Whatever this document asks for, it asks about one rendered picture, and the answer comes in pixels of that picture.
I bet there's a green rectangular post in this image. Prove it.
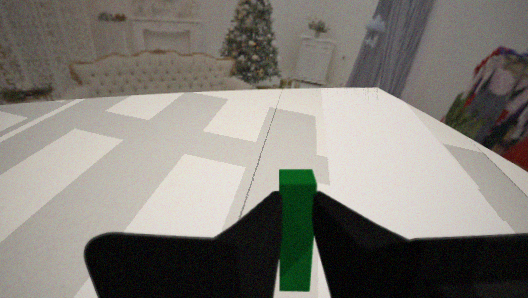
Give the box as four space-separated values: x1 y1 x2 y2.
279 169 318 292

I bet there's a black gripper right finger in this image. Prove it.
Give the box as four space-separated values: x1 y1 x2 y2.
312 191 528 298

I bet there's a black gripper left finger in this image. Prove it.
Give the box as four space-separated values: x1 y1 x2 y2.
83 191 283 298

